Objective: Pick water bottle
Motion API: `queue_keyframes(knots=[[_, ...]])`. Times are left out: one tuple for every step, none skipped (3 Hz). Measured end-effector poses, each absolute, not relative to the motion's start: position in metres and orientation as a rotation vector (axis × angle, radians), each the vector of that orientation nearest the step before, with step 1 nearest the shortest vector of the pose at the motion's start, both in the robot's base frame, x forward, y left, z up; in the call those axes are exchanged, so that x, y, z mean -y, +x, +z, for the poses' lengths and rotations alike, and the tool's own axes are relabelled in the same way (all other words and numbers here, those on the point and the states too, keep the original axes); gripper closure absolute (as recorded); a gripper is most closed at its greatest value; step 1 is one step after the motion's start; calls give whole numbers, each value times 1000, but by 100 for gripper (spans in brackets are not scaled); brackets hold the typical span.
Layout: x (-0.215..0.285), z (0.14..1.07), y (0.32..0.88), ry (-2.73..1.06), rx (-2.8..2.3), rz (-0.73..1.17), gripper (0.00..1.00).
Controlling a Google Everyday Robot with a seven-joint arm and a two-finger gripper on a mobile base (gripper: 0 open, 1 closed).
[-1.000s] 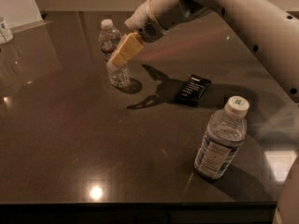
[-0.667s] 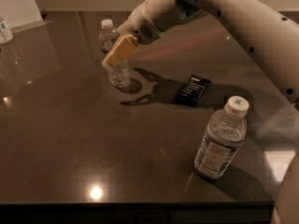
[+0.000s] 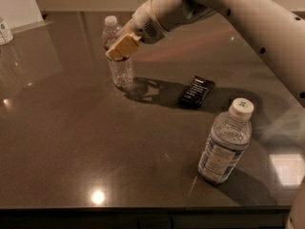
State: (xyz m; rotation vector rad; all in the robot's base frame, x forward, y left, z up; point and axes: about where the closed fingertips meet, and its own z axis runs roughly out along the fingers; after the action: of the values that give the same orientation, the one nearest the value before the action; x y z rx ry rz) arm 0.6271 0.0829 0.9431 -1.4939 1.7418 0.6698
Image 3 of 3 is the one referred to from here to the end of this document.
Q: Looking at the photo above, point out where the wide labelled water bottle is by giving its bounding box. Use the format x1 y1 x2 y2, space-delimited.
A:
198 97 254 184

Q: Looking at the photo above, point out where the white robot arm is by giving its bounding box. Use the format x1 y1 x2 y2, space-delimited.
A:
106 0 305 106

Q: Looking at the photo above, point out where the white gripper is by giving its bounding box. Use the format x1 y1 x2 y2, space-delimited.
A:
106 0 169 61

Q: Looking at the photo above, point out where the clear slim water bottle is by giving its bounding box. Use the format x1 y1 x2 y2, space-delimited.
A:
102 15 133 90

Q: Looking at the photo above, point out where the white container at left edge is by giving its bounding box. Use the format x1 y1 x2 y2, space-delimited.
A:
0 17 13 45

